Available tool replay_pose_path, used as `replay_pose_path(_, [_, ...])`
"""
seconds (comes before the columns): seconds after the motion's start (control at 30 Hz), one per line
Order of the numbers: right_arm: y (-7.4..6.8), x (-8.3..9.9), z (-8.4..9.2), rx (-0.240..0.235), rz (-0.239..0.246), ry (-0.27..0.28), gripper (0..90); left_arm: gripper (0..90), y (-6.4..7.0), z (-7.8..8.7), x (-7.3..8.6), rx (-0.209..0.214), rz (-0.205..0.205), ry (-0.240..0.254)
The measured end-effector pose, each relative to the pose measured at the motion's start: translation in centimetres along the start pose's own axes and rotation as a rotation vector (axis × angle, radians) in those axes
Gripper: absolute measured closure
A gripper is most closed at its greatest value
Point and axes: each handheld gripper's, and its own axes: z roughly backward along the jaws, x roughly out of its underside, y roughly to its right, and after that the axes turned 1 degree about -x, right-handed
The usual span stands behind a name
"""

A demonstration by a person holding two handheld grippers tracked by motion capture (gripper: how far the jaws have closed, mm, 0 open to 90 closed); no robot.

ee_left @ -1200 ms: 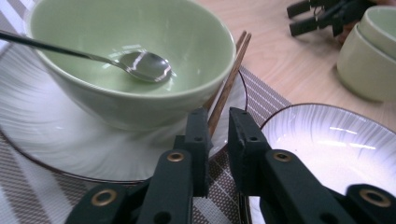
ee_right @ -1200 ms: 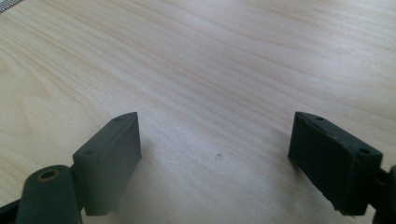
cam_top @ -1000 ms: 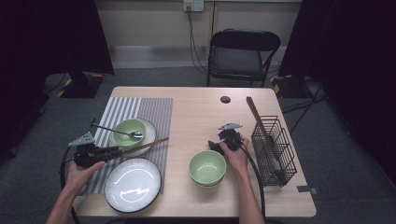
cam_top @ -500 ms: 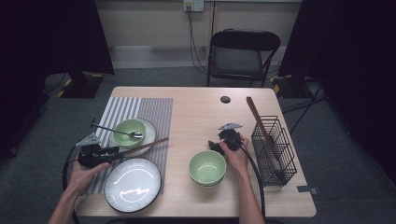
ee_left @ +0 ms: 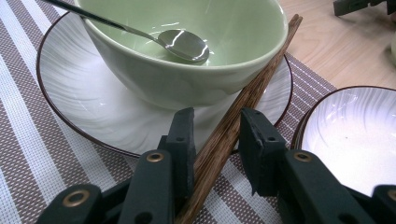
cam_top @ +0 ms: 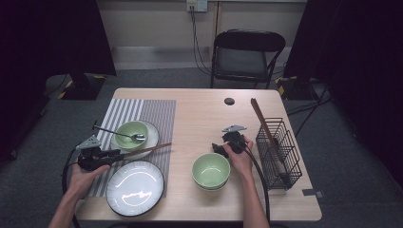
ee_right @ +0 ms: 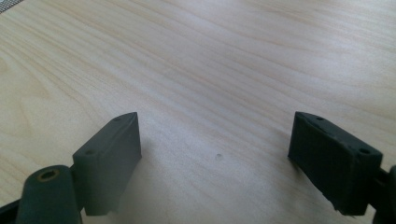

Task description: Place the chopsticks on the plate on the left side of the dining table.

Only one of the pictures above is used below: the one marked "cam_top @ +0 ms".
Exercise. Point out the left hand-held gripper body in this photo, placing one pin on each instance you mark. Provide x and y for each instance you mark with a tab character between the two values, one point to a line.
90	158

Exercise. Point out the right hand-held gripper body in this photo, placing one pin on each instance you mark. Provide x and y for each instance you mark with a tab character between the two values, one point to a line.
234	141

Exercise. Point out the brown wooden chopstick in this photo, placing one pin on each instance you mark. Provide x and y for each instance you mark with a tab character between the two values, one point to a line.
149	148
142	151

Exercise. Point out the metal spoon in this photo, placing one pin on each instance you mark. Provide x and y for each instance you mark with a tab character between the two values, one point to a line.
138	137

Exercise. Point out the white ribbed plate dark rim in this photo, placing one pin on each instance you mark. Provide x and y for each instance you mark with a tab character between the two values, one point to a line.
153	136
134	188

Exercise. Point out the person's right hand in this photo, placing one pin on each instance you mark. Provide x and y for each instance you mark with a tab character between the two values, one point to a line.
242	164

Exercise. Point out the person's left hand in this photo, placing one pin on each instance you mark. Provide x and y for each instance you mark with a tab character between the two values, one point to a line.
82	183

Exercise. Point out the bundle of brown chopsticks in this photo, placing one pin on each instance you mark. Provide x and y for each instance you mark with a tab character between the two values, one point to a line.
261	118

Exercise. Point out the grey striped placemat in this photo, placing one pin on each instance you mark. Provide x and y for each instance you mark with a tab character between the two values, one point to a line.
158	114

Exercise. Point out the black stand base striped tape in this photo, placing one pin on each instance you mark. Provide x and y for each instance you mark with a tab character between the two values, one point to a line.
82	90
297	90

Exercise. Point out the black folding chair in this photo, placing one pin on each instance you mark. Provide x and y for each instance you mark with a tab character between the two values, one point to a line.
244	60

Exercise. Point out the grey tape strip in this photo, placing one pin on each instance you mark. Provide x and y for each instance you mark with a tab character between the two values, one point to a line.
312	193

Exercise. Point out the black curtain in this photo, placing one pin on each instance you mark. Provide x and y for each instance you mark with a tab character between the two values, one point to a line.
47	38
364	47

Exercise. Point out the white wall socket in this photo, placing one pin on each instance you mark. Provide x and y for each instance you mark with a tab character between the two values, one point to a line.
197	5

